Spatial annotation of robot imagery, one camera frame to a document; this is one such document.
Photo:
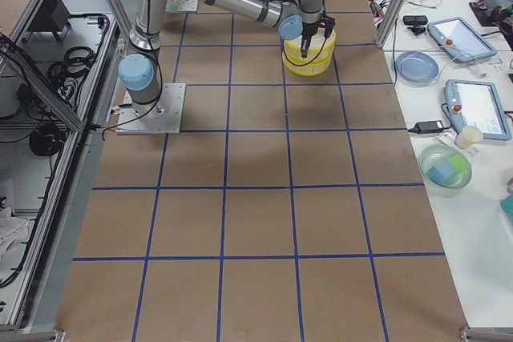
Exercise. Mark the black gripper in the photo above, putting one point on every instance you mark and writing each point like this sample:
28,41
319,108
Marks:
309,30

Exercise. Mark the yellow steamer tray with cloth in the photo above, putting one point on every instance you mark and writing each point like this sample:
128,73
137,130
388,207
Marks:
319,48

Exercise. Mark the black webcam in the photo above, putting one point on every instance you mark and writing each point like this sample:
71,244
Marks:
415,23

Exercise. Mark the blue plate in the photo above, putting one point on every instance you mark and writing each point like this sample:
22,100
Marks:
417,67

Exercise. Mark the black power adapter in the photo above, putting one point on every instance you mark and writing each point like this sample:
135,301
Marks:
428,127

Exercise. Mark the teach pendant far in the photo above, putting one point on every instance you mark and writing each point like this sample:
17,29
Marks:
460,40

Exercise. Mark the teach pendant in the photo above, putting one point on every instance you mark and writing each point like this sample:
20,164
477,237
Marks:
477,104
460,40

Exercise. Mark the teach pendant near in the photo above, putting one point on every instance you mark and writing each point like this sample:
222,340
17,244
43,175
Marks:
477,104

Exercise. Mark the white paper cup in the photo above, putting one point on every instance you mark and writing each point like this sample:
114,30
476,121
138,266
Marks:
468,136

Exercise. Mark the green bowl with sponges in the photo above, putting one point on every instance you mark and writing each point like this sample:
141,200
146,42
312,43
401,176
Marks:
446,170

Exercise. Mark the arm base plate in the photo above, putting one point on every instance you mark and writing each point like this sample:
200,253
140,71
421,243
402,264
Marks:
166,117

